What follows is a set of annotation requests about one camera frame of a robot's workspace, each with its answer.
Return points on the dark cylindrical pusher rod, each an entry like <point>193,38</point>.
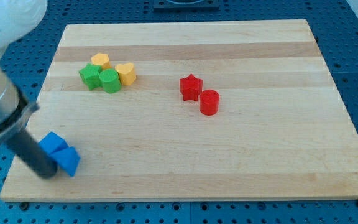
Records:
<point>29,151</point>

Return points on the blue triangle block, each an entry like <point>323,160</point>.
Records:
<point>68,159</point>

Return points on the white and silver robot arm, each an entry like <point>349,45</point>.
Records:
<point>18,18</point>

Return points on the blue cube block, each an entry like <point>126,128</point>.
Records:
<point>52,143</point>

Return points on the green star block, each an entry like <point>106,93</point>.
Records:
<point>90,76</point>

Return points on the green cylinder block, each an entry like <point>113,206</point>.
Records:
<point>110,81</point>

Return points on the yellow pentagon block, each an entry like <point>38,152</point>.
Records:
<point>102,60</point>

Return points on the yellow heart block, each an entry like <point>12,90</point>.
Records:
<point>126,72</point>

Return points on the red star block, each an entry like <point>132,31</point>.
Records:
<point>191,87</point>

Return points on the red cylinder block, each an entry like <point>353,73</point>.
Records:
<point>209,102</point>

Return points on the light wooden board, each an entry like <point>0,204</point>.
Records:
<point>281,132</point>

